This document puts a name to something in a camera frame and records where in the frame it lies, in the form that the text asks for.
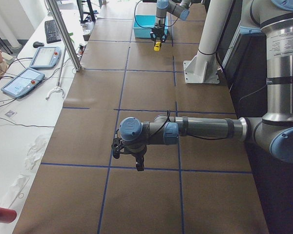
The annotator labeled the black keyboard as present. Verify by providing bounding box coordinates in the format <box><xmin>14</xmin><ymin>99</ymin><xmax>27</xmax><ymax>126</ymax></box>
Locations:
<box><xmin>44</xmin><ymin>19</ymin><xmax>61</xmax><ymax>44</ymax></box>

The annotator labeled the far teach pendant tablet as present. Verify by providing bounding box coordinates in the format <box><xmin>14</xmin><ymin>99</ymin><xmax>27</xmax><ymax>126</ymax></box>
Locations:
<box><xmin>29</xmin><ymin>47</ymin><xmax>61</xmax><ymax>70</ymax></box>

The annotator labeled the white paper sheet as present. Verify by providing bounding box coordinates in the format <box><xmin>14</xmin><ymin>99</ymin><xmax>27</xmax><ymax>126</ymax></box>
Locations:
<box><xmin>0</xmin><ymin>174</ymin><xmax>30</xmax><ymax>208</ymax></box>

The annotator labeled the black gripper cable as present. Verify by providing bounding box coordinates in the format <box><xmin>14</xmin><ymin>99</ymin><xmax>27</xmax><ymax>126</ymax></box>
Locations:
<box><xmin>134</xmin><ymin>0</ymin><xmax>179</xmax><ymax>29</ymax></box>
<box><xmin>146</xmin><ymin>109</ymin><xmax>225</xmax><ymax>144</ymax></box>

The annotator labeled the crumpled white plastic wrap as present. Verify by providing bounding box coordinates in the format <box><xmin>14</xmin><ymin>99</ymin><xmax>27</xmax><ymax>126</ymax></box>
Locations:
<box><xmin>24</xmin><ymin>134</ymin><xmax>49</xmax><ymax>171</ymax></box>

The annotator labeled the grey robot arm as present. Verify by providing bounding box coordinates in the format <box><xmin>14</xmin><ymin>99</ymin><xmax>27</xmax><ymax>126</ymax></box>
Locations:
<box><xmin>116</xmin><ymin>7</ymin><xmax>251</xmax><ymax>174</ymax></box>
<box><xmin>150</xmin><ymin>0</ymin><xmax>191</xmax><ymax>45</ymax></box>

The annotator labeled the near teach pendant tablet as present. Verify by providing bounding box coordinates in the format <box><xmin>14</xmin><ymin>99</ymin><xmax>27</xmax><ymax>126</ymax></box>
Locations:
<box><xmin>1</xmin><ymin>68</ymin><xmax>45</xmax><ymax>98</ymax></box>

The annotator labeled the white grabber tool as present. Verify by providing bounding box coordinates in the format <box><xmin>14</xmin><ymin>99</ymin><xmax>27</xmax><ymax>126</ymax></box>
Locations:
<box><xmin>45</xmin><ymin>48</ymin><xmax>66</xmax><ymax>100</ymax></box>

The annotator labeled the aluminium frame post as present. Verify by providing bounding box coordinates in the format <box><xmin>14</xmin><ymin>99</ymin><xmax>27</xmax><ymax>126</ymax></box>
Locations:
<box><xmin>46</xmin><ymin>0</ymin><xmax>82</xmax><ymax>72</ymax></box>

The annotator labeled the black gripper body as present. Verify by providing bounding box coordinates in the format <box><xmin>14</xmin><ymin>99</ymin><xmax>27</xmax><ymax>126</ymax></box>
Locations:
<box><xmin>111</xmin><ymin>137</ymin><xmax>147</xmax><ymax>159</ymax></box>
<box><xmin>150</xmin><ymin>23</ymin><xmax>167</xmax><ymax>39</ymax></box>

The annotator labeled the black computer mouse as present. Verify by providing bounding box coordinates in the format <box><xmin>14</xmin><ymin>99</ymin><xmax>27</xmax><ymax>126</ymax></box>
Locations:
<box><xmin>33</xmin><ymin>41</ymin><xmax>44</xmax><ymax>48</ymax></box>

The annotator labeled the teach pendant tablet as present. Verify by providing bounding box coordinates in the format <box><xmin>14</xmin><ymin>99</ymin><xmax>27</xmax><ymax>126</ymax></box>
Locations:
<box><xmin>1</xmin><ymin>68</ymin><xmax>45</xmax><ymax>98</ymax></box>
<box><xmin>29</xmin><ymin>47</ymin><xmax>61</xmax><ymax>70</ymax></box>

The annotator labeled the light blue plastic bin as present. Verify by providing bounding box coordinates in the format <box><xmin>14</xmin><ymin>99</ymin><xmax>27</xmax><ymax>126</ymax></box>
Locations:
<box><xmin>133</xmin><ymin>15</ymin><xmax>156</xmax><ymax>39</ymax></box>

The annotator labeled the red cylinder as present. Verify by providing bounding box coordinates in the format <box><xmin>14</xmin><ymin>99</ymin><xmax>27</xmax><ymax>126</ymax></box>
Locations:
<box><xmin>0</xmin><ymin>207</ymin><xmax>17</xmax><ymax>223</ymax></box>

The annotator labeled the yellow beetle toy car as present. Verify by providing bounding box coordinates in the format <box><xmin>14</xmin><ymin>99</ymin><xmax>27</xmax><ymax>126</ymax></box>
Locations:
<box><xmin>153</xmin><ymin>41</ymin><xmax>162</xmax><ymax>52</ymax></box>

